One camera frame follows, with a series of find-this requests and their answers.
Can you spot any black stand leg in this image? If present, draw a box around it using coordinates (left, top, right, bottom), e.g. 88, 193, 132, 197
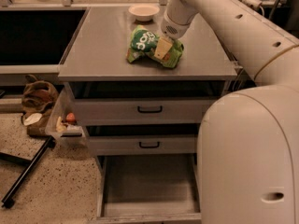
0, 136, 56, 209

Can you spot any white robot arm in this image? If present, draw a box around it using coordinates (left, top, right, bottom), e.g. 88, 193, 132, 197
162, 0, 299, 224

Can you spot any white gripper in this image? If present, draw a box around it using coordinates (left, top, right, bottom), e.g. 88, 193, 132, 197
154, 13, 189, 59

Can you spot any grey drawer cabinet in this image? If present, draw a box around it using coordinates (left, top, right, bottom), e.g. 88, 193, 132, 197
57, 5, 238, 224

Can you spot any grey drawer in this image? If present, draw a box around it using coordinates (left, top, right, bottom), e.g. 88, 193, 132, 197
86, 123, 199, 156
90, 154, 202, 224
65, 80, 226, 126

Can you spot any green rice chip bag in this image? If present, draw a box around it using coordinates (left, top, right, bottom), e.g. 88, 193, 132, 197
126, 25, 184, 68

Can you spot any red fruit in bin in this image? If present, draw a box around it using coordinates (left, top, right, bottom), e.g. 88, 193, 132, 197
65, 113, 76, 124

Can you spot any top grey drawer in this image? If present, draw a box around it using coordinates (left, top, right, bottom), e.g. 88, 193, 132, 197
65, 80, 226, 126

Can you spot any brown paper bag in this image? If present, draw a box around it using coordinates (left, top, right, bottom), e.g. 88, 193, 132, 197
21, 75, 59, 136

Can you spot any white ceramic bowl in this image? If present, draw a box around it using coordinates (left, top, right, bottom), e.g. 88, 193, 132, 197
129, 4, 160, 22

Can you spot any clear plastic bin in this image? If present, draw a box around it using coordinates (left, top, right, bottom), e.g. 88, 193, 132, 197
45, 89, 85, 147

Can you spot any middle grey drawer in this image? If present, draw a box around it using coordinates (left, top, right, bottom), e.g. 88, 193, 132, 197
86, 123, 199, 156

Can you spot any bottom grey drawer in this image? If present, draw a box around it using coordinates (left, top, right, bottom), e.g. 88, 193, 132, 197
90, 154, 202, 224

